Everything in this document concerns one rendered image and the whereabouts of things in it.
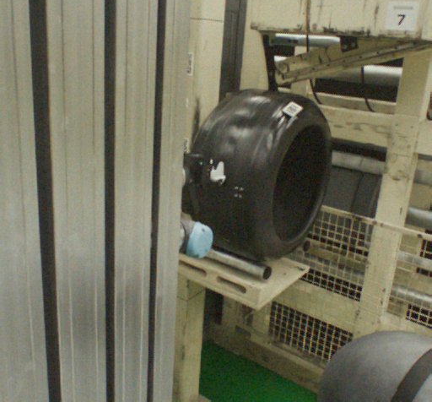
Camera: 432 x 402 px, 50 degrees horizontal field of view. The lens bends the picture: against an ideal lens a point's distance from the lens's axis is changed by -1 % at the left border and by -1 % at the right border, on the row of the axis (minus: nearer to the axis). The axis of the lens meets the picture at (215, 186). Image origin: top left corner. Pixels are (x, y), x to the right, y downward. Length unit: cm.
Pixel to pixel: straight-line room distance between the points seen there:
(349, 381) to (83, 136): 31
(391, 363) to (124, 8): 33
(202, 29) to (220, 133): 39
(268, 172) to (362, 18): 60
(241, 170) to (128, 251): 104
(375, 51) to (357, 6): 19
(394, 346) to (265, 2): 148
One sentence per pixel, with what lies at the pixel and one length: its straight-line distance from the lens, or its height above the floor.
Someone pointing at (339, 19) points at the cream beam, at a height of 168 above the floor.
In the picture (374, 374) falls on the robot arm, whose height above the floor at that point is 134.
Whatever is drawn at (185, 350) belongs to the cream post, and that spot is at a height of 38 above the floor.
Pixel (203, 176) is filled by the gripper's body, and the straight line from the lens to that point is 119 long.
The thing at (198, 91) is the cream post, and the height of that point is 142.
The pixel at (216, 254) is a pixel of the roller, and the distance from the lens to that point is 158.
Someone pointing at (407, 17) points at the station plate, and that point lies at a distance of 157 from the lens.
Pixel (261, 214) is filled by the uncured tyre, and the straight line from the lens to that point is 134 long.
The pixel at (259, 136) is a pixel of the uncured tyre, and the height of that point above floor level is 134.
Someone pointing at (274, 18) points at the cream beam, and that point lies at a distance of 174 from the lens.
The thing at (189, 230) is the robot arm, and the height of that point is 121.
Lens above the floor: 159
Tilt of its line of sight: 17 degrees down
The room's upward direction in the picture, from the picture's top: 4 degrees clockwise
